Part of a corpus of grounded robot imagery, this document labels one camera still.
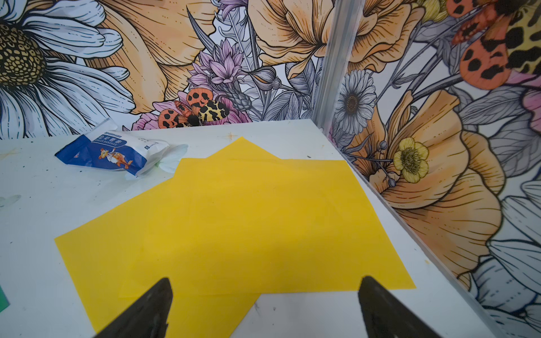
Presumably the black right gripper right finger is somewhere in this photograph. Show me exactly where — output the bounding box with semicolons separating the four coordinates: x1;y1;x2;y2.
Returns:
358;276;440;338

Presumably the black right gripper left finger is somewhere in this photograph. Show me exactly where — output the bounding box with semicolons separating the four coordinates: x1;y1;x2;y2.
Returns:
94;277;173;338

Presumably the yellow paper sheet top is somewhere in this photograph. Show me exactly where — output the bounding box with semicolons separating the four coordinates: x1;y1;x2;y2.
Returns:
121;160;414;296

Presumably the green paper sheet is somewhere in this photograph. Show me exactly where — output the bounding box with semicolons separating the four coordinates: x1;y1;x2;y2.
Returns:
0;288;10;312

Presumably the blue white snack packet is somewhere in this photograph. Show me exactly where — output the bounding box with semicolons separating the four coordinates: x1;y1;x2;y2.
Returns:
55;118;188;177

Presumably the aluminium corner post right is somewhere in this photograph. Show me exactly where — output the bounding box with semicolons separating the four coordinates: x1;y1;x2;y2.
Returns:
312;0;364;136

